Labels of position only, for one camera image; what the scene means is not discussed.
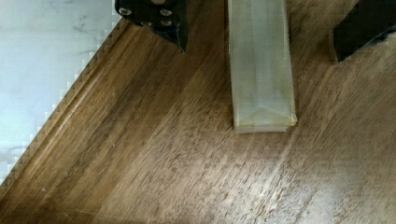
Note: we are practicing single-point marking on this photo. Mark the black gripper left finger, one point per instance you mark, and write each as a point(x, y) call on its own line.
point(165, 18)

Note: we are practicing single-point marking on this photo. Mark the butter stick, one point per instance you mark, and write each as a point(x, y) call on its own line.
point(260, 66)

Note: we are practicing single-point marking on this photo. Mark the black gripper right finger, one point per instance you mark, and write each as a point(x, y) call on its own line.
point(368, 23)

